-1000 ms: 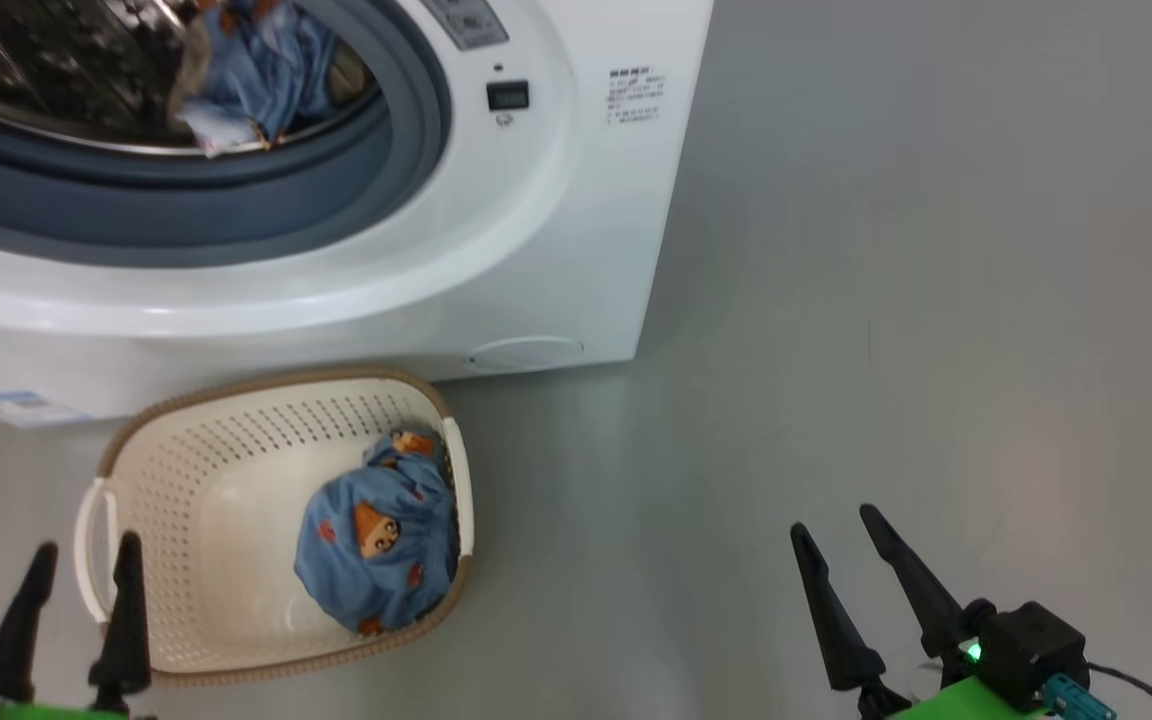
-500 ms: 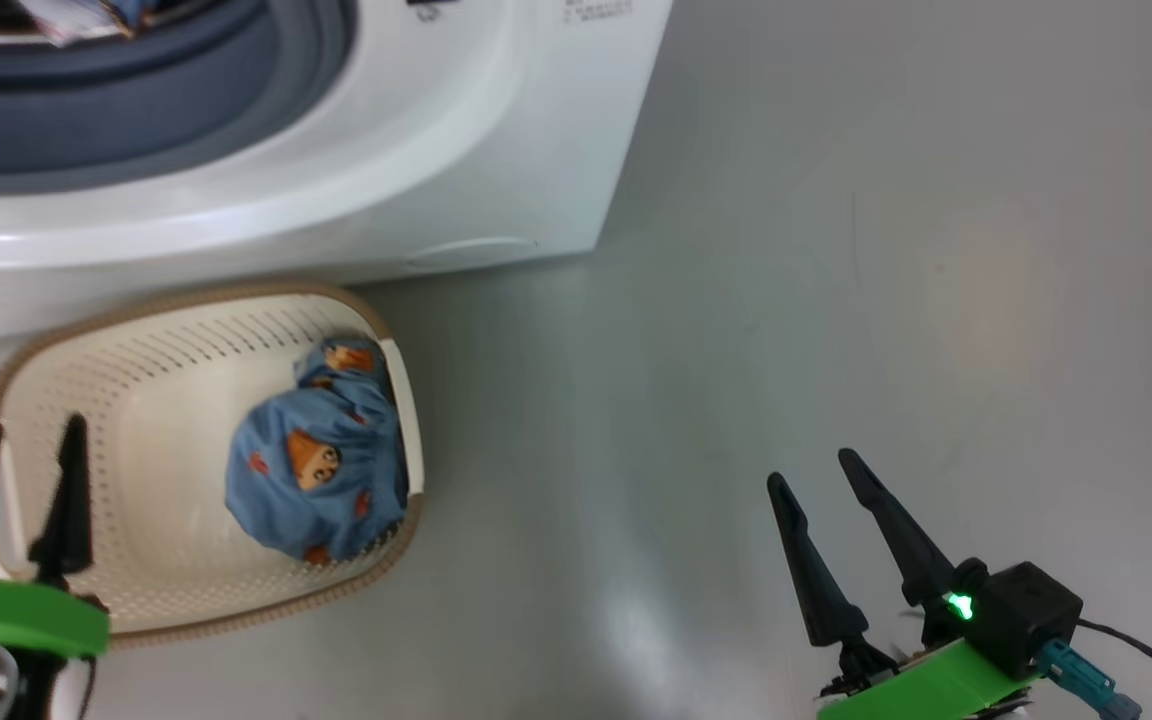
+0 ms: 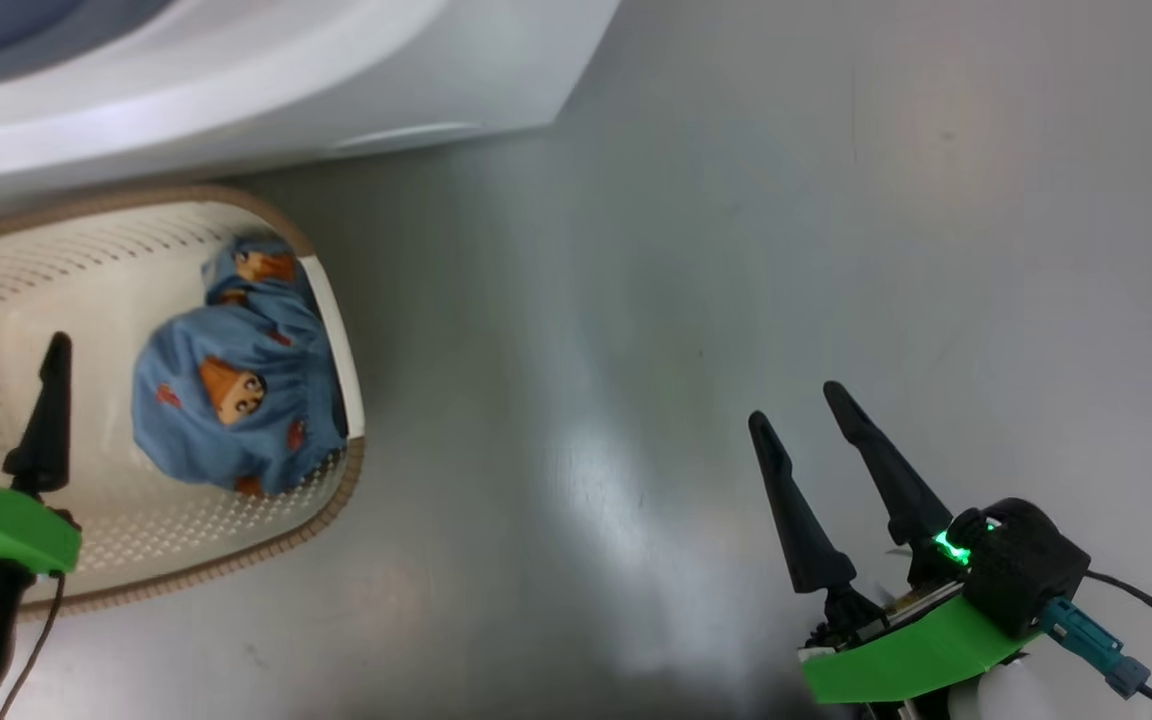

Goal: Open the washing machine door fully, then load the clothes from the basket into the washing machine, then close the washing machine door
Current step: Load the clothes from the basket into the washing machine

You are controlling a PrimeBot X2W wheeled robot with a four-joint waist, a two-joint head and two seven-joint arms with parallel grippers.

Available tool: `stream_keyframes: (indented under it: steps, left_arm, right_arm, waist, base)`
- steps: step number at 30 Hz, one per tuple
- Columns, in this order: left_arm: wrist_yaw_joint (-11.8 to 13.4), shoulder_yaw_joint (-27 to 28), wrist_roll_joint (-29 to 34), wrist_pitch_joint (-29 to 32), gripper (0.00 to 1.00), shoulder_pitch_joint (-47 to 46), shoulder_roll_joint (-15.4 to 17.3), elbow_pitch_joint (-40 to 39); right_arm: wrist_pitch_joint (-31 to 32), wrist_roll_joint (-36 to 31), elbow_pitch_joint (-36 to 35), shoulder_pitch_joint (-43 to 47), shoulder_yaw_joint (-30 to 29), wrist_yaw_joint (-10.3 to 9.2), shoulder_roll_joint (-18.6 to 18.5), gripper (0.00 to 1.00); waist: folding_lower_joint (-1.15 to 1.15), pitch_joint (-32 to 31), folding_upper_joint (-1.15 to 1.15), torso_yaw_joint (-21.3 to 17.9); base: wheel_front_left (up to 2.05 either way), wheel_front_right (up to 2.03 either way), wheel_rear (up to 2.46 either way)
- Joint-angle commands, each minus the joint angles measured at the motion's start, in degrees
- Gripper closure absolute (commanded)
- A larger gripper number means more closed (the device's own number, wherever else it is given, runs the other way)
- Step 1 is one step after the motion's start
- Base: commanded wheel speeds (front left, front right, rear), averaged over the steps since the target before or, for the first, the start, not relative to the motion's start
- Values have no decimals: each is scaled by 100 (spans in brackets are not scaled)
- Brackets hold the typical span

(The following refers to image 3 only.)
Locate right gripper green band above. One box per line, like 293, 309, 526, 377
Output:
747, 379, 1039, 707

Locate blue cartoon print garment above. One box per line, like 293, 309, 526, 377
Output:
130, 232, 350, 499

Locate cream perforated laundry basket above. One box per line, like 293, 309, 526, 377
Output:
0, 185, 368, 614

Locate white front-load washing machine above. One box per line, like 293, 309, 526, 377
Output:
0, 0, 623, 219

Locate teal cable connector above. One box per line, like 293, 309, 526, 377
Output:
1039, 596, 1152, 700

